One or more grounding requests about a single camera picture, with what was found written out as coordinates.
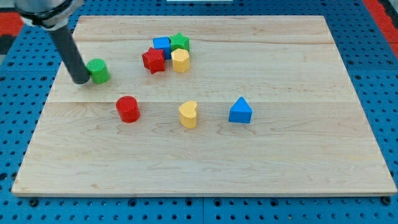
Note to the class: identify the blue triangle block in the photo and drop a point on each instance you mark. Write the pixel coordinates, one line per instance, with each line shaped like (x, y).
(240, 112)

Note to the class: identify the light wooden board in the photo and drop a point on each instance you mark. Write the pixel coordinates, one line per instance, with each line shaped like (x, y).
(308, 135)

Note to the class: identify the red star block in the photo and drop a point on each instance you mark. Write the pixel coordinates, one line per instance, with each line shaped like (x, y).
(154, 60)

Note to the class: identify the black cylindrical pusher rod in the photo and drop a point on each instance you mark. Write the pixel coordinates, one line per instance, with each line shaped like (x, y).
(66, 46)

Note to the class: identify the yellow hexagon block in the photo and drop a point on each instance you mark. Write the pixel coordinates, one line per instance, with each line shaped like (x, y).
(180, 60)

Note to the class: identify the green star block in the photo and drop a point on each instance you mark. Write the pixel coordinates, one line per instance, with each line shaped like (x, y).
(179, 41)

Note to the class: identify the blue cube block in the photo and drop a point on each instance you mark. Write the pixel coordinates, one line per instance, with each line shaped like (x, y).
(164, 44)

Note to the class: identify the yellow heart block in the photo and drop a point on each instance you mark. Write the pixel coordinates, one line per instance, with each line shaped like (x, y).
(188, 114)

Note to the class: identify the red cylinder block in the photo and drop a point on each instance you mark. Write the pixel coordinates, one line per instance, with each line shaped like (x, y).
(128, 109)

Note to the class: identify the green cylinder block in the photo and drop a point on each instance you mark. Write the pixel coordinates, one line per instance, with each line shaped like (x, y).
(98, 70)

